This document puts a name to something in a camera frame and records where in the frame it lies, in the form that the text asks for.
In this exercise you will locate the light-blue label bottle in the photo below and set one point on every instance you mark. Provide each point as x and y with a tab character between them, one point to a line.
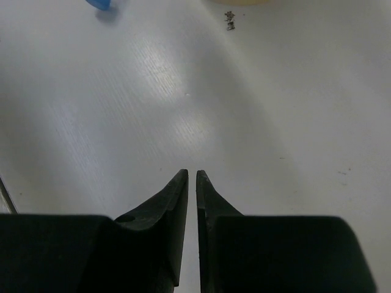
103	5

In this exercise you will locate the cream panda-ear bin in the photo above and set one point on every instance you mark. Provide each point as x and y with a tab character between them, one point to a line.
241	2

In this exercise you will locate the aluminium frame rail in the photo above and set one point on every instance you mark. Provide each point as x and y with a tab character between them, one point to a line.
7	199

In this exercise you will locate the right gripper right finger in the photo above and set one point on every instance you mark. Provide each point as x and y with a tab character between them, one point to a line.
286	253

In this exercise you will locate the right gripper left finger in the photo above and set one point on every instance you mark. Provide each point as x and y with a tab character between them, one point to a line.
139	251

